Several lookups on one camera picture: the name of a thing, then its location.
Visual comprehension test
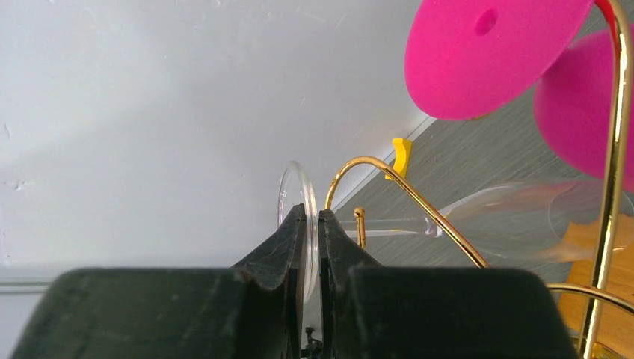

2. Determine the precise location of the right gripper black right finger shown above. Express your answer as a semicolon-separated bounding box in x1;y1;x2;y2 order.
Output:
318;210;576;358

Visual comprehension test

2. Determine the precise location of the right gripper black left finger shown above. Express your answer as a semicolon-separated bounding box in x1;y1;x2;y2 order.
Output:
12;205;307;358

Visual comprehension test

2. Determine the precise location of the clear wine glass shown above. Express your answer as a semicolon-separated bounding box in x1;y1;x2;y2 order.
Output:
277;160;634;304

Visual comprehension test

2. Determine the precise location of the pink wine glass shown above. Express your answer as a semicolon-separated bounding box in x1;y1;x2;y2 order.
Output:
404;1;615;179

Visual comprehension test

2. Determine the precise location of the orange wooden rack base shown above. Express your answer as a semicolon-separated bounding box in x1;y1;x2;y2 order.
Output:
558;215;633;358

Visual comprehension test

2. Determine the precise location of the black tripod stand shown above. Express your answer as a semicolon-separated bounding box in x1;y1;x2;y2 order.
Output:
301;327;323;359

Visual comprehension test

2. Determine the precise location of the yellow curved block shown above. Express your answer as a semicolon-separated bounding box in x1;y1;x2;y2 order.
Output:
393;138;413;179

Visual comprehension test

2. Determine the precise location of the gold wire glass rack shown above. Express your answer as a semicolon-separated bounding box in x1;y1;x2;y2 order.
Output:
324;0;634;359

